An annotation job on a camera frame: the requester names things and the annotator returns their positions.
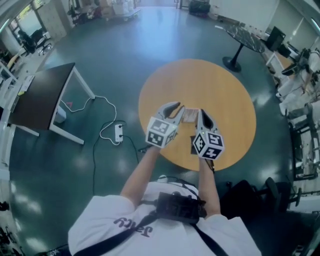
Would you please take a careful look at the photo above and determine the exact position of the grey locker cabinet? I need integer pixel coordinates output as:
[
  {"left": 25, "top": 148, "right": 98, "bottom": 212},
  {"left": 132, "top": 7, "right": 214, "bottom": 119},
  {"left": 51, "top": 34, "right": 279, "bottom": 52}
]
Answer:
[{"left": 39, "top": 1, "right": 68, "bottom": 41}]

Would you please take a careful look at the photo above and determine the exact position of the black crate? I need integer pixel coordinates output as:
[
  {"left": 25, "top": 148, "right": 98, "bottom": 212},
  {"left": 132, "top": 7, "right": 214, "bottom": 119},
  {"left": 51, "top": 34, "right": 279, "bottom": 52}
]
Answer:
[{"left": 188, "top": 0, "right": 211, "bottom": 15}]

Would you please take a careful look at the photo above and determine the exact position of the person's white t-shirt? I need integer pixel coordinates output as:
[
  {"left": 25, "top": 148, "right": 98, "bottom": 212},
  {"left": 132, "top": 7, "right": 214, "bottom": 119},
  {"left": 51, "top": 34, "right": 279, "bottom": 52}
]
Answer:
[{"left": 67, "top": 180, "right": 262, "bottom": 256}]

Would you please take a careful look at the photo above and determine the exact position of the white power strip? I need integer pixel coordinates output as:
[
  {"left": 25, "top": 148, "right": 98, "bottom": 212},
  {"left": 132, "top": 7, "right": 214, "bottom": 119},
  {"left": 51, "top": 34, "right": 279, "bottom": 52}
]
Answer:
[{"left": 114, "top": 123, "right": 125, "bottom": 144}]

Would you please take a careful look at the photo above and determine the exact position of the black standing desk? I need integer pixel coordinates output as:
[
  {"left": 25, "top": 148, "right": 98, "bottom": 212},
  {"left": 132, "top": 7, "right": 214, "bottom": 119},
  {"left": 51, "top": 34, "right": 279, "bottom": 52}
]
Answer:
[{"left": 281, "top": 63, "right": 301, "bottom": 77}]

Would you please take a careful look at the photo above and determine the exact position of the dark cabinet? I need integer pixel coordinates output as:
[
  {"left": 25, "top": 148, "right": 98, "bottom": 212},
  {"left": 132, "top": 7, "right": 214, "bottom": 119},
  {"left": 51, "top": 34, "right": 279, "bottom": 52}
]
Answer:
[{"left": 265, "top": 26, "right": 287, "bottom": 52}]

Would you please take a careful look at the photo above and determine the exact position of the white power cable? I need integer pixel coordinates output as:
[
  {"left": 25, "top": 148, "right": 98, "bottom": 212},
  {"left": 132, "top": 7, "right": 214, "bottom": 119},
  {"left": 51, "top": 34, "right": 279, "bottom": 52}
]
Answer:
[{"left": 61, "top": 94, "right": 126, "bottom": 145}]

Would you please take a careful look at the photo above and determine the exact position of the black metal rack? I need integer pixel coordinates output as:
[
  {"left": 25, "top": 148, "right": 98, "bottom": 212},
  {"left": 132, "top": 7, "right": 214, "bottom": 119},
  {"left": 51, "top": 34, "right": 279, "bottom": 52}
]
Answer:
[{"left": 287, "top": 119, "right": 320, "bottom": 181}]

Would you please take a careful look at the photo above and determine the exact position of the person's right forearm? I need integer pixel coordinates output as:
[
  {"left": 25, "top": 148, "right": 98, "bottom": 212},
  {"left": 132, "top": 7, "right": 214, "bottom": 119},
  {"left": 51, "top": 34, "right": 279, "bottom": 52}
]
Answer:
[{"left": 198, "top": 157, "right": 223, "bottom": 216}]

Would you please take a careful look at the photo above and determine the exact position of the black marble round table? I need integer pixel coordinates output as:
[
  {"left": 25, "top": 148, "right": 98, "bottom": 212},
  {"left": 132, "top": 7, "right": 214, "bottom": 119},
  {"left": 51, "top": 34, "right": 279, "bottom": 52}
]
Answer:
[{"left": 221, "top": 23, "right": 266, "bottom": 73}]

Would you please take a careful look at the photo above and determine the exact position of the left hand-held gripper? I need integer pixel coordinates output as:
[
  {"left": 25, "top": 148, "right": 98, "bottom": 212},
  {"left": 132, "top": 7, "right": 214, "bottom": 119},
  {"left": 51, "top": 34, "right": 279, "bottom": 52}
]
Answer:
[{"left": 145, "top": 100, "right": 186, "bottom": 149}]

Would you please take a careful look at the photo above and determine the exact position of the black chest-mounted device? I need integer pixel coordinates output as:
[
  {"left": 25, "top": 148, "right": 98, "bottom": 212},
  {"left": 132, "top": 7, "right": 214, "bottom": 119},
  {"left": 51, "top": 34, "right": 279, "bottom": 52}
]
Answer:
[{"left": 156, "top": 191, "right": 208, "bottom": 225}]

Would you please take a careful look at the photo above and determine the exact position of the white low table wooden top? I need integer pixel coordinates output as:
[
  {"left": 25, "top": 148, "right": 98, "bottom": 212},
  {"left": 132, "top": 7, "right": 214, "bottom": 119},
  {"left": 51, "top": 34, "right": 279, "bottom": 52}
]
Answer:
[{"left": 265, "top": 52, "right": 292, "bottom": 78}]

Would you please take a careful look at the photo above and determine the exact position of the cart with boxes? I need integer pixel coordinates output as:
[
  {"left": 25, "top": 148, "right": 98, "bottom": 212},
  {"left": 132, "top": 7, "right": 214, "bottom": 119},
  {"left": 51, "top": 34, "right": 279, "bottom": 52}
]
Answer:
[{"left": 102, "top": 0, "right": 142, "bottom": 20}]

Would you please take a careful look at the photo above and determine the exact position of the dark desk with white legs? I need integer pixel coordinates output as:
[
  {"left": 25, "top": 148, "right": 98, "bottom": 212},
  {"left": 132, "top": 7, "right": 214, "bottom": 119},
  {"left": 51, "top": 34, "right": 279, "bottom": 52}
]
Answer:
[{"left": 7, "top": 62, "right": 96, "bottom": 145}]

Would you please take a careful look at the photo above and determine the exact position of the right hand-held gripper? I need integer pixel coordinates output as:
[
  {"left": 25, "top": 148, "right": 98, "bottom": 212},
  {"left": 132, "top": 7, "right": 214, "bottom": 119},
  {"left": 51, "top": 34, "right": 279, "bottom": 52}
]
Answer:
[{"left": 189, "top": 108, "right": 227, "bottom": 161}]

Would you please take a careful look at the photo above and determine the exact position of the white waste bin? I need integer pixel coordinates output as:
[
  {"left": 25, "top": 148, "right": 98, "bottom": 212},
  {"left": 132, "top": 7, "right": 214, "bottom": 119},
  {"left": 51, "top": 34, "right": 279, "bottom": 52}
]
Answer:
[{"left": 53, "top": 106, "right": 68, "bottom": 125}]

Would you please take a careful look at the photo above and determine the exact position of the white shelving unit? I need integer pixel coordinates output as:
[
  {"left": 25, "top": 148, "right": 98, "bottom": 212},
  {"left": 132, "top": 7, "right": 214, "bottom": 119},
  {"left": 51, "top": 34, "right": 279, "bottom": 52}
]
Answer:
[{"left": 0, "top": 57, "right": 31, "bottom": 167}]

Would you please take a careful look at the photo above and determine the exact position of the black floor cable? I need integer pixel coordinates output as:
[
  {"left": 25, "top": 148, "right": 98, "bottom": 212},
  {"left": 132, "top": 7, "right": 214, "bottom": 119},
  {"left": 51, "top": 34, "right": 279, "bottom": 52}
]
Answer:
[{"left": 92, "top": 119, "right": 141, "bottom": 197}]

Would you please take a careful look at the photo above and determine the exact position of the black shoulder strap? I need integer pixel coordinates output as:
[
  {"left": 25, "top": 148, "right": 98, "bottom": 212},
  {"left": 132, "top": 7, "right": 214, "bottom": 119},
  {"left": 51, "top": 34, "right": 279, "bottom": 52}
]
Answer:
[{"left": 81, "top": 213, "right": 228, "bottom": 256}]

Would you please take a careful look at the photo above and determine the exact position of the clothes rack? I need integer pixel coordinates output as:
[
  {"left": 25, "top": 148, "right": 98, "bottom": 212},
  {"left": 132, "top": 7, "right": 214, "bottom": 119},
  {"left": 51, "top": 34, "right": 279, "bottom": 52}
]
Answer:
[{"left": 67, "top": 0, "right": 101, "bottom": 25}]

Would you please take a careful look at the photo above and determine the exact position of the round wooden table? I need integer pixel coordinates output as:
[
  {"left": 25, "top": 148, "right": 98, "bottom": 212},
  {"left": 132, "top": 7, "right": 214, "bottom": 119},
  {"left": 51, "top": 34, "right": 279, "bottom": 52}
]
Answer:
[{"left": 138, "top": 58, "right": 257, "bottom": 172}]

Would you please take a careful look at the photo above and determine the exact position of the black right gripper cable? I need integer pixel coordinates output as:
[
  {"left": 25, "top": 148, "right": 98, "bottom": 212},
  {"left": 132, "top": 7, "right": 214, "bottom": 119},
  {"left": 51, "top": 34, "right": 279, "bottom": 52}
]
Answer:
[{"left": 205, "top": 159, "right": 216, "bottom": 175}]

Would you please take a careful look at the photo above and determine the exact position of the white paper sheet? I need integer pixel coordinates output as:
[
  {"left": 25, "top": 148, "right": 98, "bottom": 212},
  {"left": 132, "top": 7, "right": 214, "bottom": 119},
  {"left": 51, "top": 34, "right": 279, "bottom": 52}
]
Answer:
[{"left": 21, "top": 74, "right": 35, "bottom": 92}]

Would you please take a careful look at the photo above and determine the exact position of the person's left forearm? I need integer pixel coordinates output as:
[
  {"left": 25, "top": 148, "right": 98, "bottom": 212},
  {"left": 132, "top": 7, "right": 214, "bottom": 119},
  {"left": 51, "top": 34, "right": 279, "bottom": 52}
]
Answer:
[{"left": 119, "top": 146, "right": 161, "bottom": 209}]

